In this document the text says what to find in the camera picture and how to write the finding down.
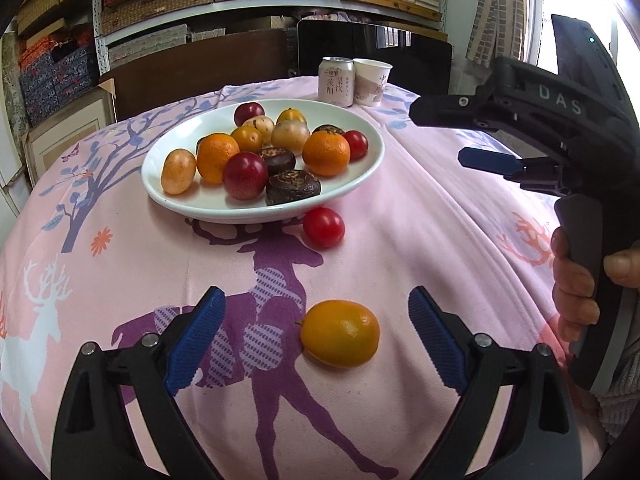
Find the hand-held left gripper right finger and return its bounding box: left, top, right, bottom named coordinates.
left=407, top=286, right=583, bottom=480

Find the pale wooden picture frame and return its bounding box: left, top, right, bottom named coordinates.
left=22, top=85, right=118, bottom=191

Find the person's right hand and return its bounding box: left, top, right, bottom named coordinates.
left=550, top=227, right=640, bottom=329

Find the large dark brown water chestnut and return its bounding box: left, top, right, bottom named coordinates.
left=265, top=170, right=322, bottom=207

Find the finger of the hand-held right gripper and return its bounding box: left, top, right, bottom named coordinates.
left=409, top=91, right=501, bottom=131
left=457, top=146, right=568, bottom=196

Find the stack of blue patterned boxes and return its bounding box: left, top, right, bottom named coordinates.
left=17, top=42, right=101, bottom=128

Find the red cherry tomato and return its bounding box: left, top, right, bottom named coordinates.
left=341, top=130, right=370, bottom=162
left=302, top=206, right=346, bottom=249

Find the checked curtain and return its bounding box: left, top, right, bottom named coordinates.
left=465, top=0, right=543, bottom=68

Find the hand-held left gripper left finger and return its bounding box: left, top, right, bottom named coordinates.
left=50, top=286, right=227, bottom=480

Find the dark brown wooden chair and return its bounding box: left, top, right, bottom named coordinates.
left=97, top=27, right=296, bottom=123

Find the pink printed tablecloth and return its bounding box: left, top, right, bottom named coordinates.
left=0, top=77, right=640, bottom=480

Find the orange mandarin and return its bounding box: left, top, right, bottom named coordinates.
left=302, top=130, right=351, bottom=177
left=196, top=132, right=241, bottom=184

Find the person's right forearm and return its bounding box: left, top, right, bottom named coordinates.
left=595, top=340, right=640, bottom=443

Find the yellow-brown round fruit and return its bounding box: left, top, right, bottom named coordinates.
left=271, top=121, right=311, bottom=156
left=160, top=148, right=197, bottom=196
left=243, top=115, right=276, bottom=143

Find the white metal shelf rack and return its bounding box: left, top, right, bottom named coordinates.
left=92, top=0, right=451, bottom=68

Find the white paper cup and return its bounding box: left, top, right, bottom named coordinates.
left=353, top=58, right=393, bottom=107

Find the white oval plate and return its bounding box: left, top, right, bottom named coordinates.
left=141, top=98, right=385, bottom=225

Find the dark red plum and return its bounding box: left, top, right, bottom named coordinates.
left=222, top=151, right=269, bottom=201
left=233, top=102, right=266, bottom=128

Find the beige drink can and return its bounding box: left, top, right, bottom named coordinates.
left=318, top=56, right=357, bottom=107

